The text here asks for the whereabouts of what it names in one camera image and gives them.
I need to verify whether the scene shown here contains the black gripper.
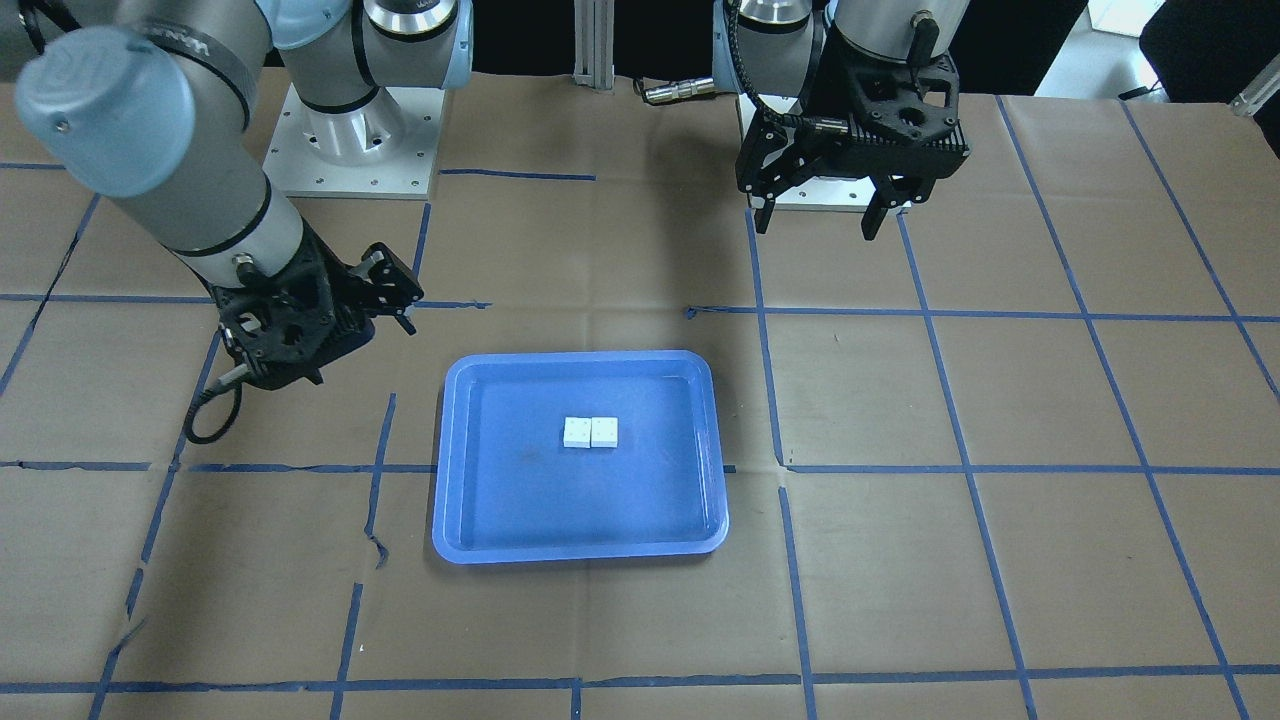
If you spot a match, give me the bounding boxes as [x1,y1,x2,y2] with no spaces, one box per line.
[735,100,909,241]
[300,225,424,346]

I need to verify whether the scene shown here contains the white block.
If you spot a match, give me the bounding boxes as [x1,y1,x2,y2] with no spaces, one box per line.
[589,416,620,448]
[561,416,593,448]

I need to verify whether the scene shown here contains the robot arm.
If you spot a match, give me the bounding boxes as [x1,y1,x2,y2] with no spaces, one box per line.
[712,1,970,240]
[3,1,474,360]

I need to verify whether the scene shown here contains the blue plastic tray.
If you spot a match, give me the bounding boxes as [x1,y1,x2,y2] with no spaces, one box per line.
[431,348,731,565]

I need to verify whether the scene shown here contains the brown paper table cover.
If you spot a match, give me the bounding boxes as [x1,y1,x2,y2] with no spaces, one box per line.
[1,76,1279,719]

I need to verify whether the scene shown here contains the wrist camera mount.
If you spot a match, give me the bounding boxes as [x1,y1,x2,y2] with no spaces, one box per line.
[838,50,972,179]
[210,250,365,389]

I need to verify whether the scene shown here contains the aluminium frame post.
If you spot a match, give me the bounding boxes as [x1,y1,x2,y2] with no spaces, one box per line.
[572,0,617,92]

